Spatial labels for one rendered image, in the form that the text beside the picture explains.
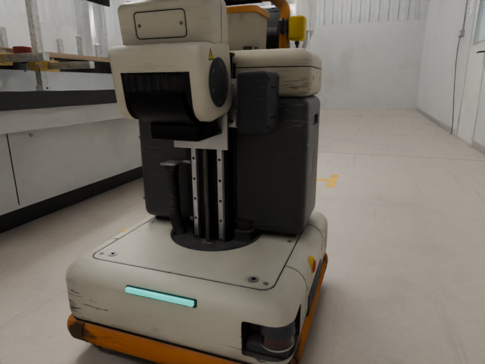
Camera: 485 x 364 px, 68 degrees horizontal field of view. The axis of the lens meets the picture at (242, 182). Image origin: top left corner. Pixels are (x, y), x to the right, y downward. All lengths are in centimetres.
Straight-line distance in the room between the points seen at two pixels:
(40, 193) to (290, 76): 168
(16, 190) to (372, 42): 1043
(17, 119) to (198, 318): 136
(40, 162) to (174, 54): 161
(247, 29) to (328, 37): 1059
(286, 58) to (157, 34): 34
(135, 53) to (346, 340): 95
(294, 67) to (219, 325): 65
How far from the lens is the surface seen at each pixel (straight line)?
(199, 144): 98
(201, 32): 79
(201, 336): 90
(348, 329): 123
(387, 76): 1148
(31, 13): 203
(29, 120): 197
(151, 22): 84
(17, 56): 178
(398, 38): 1154
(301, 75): 97
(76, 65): 191
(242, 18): 108
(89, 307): 105
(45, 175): 230
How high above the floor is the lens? 72
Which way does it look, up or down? 15 degrees down
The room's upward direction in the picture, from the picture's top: straight up
